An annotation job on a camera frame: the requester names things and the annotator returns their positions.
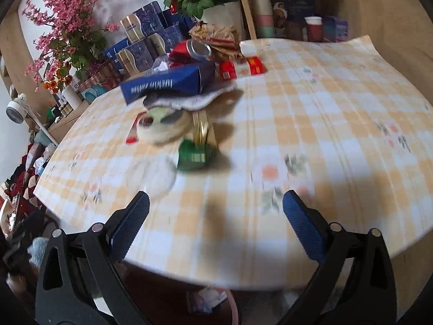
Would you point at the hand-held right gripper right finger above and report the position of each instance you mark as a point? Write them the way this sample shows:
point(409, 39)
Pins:
point(304, 226)

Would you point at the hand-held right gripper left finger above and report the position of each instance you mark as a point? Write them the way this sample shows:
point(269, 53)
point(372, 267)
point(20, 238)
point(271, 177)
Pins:
point(130, 225)

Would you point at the clear plastic lid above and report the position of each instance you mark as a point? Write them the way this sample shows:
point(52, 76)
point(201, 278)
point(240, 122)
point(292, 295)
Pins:
point(152, 176)

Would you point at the green can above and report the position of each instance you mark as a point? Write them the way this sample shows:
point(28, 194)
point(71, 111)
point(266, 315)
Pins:
point(192, 155)

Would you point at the white round lid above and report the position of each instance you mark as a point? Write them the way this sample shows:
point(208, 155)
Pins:
point(159, 135)

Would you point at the gold foil wrapper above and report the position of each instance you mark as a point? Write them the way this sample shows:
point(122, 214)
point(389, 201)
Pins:
point(203, 128)

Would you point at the grey white paper sheet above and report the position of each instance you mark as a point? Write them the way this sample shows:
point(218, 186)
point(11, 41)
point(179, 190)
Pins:
point(203, 100)

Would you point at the blue cardboard box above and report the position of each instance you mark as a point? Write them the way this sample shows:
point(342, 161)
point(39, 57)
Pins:
point(162, 83)

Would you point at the clear plastic wrapper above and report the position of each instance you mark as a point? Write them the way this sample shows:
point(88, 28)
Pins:
point(160, 65)

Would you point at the red orange packet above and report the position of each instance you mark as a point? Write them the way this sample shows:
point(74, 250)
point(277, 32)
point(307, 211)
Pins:
point(236, 68)

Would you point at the red crushed can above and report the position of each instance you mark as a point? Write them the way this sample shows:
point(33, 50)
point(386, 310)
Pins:
point(179, 52)

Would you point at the brown paper bag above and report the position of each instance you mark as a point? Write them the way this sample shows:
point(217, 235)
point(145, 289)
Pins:
point(216, 35)

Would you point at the yellow plaid floral tablecloth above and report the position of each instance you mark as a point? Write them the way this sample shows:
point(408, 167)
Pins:
point(304, 125)

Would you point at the pile of colourful clothes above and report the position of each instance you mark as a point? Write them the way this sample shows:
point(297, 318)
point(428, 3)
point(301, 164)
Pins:
point(23, 182)

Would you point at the wooden sideboard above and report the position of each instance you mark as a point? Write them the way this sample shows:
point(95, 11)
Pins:
point(67, 122)

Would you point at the orange flowers white vase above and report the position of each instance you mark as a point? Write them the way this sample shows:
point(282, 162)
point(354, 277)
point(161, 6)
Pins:
point(72, 96)

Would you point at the copper flower basket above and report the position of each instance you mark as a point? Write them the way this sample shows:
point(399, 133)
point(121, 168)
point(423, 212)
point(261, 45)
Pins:
point(98, 84)

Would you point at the white desk fan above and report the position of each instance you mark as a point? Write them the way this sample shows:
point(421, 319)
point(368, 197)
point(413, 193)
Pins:
point(15, 108)

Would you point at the gold blue gift box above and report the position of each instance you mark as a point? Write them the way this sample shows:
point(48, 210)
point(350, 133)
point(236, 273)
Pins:
point(142, 22)
point(169, 39)
point(135, 57)

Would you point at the flat blue box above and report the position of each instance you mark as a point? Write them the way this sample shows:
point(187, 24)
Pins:
point(115, 50)

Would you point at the red cup white lid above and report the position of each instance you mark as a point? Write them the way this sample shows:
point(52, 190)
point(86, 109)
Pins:
point(313, 30)

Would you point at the purple box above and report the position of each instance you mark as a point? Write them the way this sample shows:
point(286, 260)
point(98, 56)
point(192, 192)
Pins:
point(335, 28)

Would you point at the pink blossom plant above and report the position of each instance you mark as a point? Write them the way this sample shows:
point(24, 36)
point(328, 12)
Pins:
point(67, 23)

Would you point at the blue white carton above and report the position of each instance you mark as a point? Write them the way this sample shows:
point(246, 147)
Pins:
point(177, 18)

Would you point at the stack of paper cups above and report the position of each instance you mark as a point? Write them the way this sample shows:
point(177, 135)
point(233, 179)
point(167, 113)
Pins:
point(264, 10)

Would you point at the wooden shelf unit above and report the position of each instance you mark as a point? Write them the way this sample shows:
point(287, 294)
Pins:
point(245, 13)

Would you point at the dark blue box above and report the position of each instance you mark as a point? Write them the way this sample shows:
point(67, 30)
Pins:
point(297, 5)

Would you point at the red rose plant white pot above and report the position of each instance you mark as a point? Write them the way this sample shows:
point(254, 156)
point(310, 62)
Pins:
point(220, 17)

